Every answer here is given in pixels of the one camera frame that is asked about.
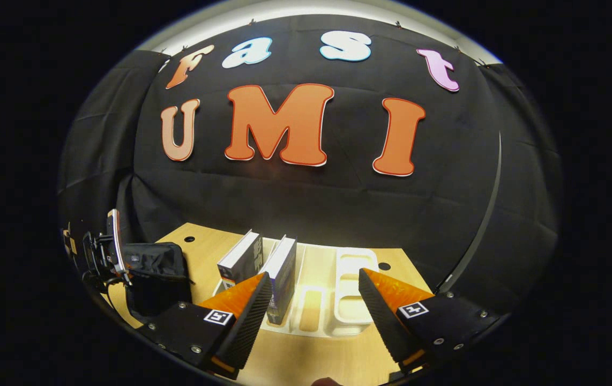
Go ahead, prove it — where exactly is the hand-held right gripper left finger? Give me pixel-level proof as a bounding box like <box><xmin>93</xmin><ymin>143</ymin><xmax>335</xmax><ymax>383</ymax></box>
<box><xmin>137</xmin><ymin>271</ymin><xmax>273</xmax><ymax>381</ymax></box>

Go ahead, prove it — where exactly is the black schoolbag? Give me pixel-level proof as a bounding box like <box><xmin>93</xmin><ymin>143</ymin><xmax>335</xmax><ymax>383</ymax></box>
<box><xmin>122</xmin><ymin>242</ymin><xmax>195</xmax><ymax>323</ymax></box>

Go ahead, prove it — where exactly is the row of black cloth clips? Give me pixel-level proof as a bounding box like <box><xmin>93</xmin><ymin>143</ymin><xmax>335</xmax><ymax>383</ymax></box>
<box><xmin>177</xmin><ymin>18</ymin><xmax>491</xmax><ymax>66</ymax></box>

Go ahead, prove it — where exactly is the white cover book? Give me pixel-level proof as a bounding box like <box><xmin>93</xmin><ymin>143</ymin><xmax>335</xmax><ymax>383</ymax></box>
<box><xmin>217</xmin><ymin>229</ymin><xmax>264</xmax><ymax>291</ymax></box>

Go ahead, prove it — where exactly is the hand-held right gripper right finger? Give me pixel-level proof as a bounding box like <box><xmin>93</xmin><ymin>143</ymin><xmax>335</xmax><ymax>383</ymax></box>
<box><xmin>359</xmin><ymin>267</ymin><xmax>510</xmax><ymax>374</ymax></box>

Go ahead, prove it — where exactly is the blue cover book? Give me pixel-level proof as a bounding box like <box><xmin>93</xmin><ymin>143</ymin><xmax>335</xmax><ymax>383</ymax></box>
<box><xmin>259</xmin><ymin>234</ymin><xmax>298</xmax><ymax>326</ymax></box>

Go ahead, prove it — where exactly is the white bookshelf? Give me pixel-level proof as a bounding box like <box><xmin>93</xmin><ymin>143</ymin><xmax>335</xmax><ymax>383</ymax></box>
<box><xmin>212</xmin><ymin>236</ymin><xmax>382</xmax><ymax>338</ymax></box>

